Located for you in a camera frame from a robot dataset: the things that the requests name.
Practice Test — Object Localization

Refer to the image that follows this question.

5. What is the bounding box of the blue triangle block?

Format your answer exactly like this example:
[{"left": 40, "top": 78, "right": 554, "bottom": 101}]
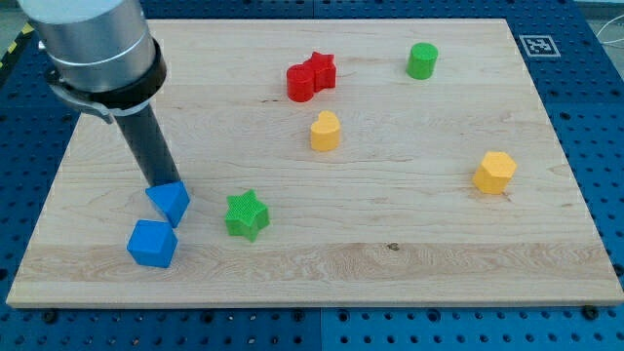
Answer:
[{"left": 145, "top": 181, "right": 190, "bottom": 228}]

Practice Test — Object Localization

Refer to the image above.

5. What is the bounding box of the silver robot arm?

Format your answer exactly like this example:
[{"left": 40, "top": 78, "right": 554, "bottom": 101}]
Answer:
[{"left": 19, "top": 0, "right": 167, "bottom": 124}]

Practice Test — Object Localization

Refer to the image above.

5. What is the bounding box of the blue cube block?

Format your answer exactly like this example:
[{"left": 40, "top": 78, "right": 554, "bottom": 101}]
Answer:
[{"left": 127, "top": 219, "right": 177, "bottom": 268}]

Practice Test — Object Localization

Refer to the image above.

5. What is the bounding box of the wooden board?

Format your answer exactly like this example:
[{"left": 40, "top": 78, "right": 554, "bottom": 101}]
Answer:
[{"left": 7, "top": 19, "right": 623, "bottom": 309}]

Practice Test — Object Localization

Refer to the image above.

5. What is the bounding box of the yellow heart block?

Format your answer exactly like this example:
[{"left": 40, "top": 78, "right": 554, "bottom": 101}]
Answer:
[{"left": 310, "top": 110, "right": 341, "bottom": 151}]

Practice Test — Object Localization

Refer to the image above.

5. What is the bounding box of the green star block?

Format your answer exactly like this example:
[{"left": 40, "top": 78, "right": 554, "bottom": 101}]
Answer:
[{"left": 224, "top": 189, "right": 270, "bottom": 243}]

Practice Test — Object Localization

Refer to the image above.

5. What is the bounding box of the red cylinder block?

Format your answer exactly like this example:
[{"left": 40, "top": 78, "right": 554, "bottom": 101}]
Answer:
[{"left": 287, "top": 64, "right": 315, "bottom": 102}]

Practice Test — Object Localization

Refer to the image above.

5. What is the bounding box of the red star block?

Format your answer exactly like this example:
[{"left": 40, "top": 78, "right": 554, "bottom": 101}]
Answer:
[{"left": 304, "top": 52, "right": 336, "bottom": 93}]

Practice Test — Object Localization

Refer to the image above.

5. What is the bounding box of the green cylinder block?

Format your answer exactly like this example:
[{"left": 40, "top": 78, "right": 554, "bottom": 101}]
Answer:
[{"left": 406, "top": 42, "right": 439, "bottom": 80}]

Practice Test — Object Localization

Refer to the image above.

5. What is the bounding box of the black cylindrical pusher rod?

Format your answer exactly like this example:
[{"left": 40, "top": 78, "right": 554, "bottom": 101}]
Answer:
[{"left": 115, "top": 104, "right": 180, "bottom": 186}]

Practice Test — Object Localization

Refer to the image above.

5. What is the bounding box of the yellow hexagon block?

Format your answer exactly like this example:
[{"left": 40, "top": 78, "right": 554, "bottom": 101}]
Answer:
[{"left": 472, "top": 151, "right": 517, "bottom": 195}]

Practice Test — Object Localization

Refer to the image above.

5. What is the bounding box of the white fiducial marker tag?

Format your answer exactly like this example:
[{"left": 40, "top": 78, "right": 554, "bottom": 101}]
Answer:
[{"left": 519, "top": 34, "right": 561, "bottom": 59}]

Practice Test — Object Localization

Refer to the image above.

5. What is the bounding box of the white cable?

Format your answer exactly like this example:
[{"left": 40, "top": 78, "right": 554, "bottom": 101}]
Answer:
[{"left": 595, "top": 13, "right": 624, "bottom": 48}]

